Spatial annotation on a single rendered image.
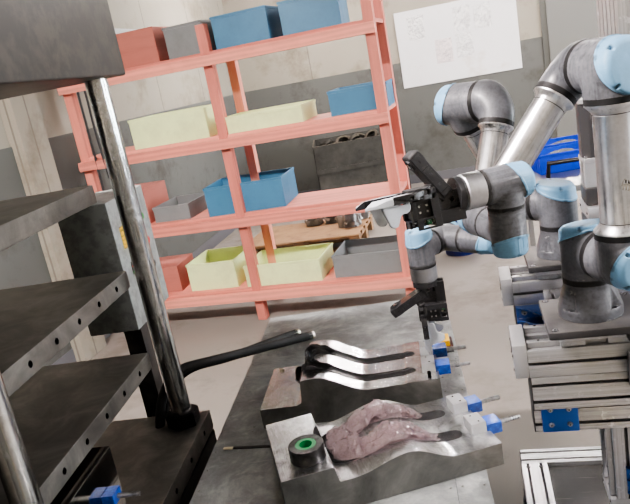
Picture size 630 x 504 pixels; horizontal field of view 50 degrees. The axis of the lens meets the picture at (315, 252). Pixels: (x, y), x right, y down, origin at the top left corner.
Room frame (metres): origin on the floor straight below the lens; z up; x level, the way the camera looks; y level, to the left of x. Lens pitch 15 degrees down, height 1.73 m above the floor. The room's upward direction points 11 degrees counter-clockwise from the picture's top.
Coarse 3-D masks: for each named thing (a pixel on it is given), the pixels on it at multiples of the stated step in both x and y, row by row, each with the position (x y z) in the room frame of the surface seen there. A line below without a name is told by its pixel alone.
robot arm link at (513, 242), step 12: (480, 216) 1.42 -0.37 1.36; (492, 216) 1.35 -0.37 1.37; (504, 216) 1.33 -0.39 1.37; (516, 216) 1.33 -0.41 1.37; (480, 228) 1.41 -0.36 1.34; (492, 228) 1.35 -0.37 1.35; (504, 228) 1.33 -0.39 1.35; (516, 228) 1.33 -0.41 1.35; (492, 240) 1.36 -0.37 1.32; (504, 240) 1.33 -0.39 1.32; (516, 240) 1.33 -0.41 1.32; (504, 252) 1.33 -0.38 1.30; (516, 252) 1.33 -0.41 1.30
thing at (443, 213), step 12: (456, 180) 1.32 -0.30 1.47; (408, 192) 1.31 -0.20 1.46; (432, 192) 1.30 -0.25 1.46; (456, 192) 1.33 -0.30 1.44; (420, 204) 1.30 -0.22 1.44; (432, 204) 1.29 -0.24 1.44; (444, 204) 1.32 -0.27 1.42; (456, 204) 1.33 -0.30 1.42; (408, 216) 1.34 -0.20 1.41; (420, 216) 1.30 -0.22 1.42; (432, 216) 1.29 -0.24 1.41; (444, 216) 1.31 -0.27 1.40; (456, 216) 1.32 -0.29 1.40; (408, 228) 1.33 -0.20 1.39; (420, 228) 1.28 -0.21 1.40
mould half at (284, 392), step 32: (352, 352) 1.89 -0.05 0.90; (384, 352) 1.88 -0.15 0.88; (416, 352) 1.82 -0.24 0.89; (288, 384) 1.84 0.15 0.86; (320, 384) 1.68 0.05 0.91; (352, 384) 1.69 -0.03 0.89; (384, 384) 1.67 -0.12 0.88; (416, 384) 1.65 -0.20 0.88; (288, 416) 1.70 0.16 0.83; (320, 416) 1.69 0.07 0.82
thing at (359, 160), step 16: (320, 144) 8.59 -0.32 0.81; (336, 144) 8.19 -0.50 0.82; (352, 144) 8.18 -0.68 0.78; (368, 144) 8.17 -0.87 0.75; (320, 160) 8.20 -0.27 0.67; (336, 160) 8.19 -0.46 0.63; (352, 160) 8.18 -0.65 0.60; (368, 160) 8.17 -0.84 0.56; (384, 160) 8.15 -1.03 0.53; (320, 176) 8.20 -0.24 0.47; (336, 176) 8.19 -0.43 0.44; (352, 176) 8.18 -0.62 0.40; (368, 176) 8.17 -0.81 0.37; (384, 176) 8.16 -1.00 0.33
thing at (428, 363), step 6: (426, 360) 1.70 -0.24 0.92; (432, 360) 1.69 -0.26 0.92; (438, 360) 1.72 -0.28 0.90; (444, 360) 1.71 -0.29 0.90; (426, 366) 1.68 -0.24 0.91; (432, 366) 1.68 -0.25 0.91; (438, 366) 1.68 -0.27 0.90; (444, 366) 1.68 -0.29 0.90; (450, 366) 1.69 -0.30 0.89; (456, 366) 1.69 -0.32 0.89; (426, 372) 1.69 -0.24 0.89; (444, 372) 1.68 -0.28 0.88; (450, 372) 1.68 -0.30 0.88
